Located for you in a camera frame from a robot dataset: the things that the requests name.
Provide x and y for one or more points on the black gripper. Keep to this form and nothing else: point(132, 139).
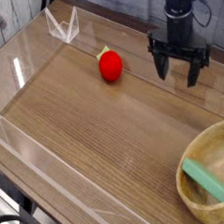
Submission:
point(194, 49)

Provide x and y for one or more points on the brown wooden bowl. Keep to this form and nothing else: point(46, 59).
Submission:
point(208, 149)

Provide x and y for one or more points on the green rectangular stick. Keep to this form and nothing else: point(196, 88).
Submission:
point(204, 178)

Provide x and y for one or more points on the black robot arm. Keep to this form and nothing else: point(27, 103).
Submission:
point(180, 17)

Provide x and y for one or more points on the clear acrylic tray walls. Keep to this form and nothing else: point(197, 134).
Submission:
point(88, 151)

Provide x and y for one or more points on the red plush strawberry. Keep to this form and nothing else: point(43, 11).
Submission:
point(110, 64)

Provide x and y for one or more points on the clear acrylic corner bracket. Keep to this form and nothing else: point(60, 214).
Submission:
point(65, 31)

